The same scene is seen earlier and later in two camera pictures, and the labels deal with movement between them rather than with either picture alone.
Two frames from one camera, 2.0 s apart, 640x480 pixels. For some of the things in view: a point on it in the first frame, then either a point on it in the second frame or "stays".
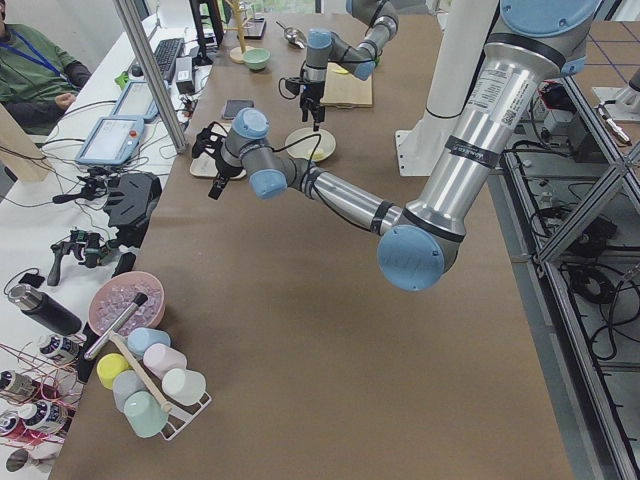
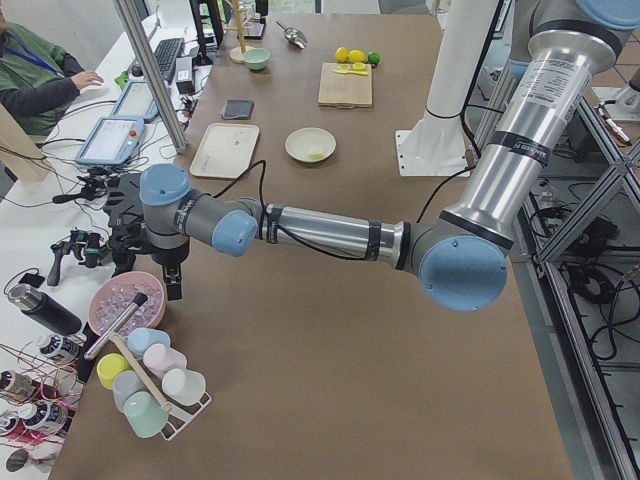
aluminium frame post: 153,70 stays
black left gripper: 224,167 -> 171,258
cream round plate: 299,148 stays
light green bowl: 256,58 stays
